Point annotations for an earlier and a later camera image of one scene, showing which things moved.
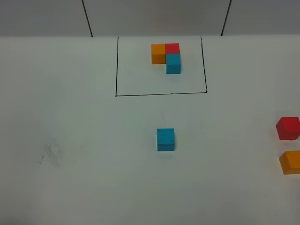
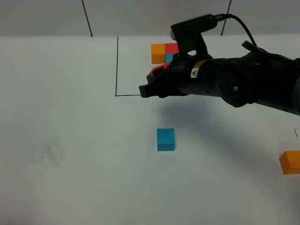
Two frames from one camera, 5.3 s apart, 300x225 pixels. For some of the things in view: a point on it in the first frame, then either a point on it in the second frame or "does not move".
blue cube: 165,139 does not move
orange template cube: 158,55 does not move
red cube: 288,128 to 166,66
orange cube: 290,162 does not move
